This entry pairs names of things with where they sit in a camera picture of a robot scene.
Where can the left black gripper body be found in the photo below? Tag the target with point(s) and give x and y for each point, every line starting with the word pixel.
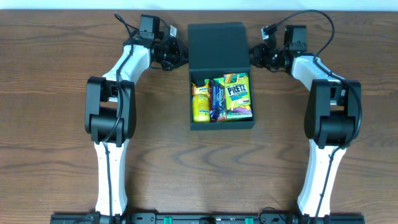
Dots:
pixel 173 54

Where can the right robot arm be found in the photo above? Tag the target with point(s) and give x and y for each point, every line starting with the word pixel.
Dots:
pixel 332 118

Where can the small orange snack packet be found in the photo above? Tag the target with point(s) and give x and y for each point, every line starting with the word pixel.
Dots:
pixel 200 90

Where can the dark blue chocolate bar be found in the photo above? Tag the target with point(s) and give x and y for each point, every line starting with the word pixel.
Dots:
pixel 217 102

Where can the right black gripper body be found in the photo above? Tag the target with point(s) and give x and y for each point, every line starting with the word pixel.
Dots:
pixel 262 56

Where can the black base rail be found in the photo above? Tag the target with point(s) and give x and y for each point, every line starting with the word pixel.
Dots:
pixel 152 218

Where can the yellow Mentos gum bottle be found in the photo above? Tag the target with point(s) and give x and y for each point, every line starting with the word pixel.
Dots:
pixel 201 108

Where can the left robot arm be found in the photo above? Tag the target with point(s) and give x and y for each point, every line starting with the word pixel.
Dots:
pixel 110 117

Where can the Haribo gummy candy bag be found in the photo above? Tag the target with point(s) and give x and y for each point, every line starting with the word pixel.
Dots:
pixel 217 81

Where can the black gift box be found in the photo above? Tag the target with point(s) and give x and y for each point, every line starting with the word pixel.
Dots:
pixel 217 49

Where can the green Pretz snack box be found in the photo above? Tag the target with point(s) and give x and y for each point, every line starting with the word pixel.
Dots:
pixel 237 93

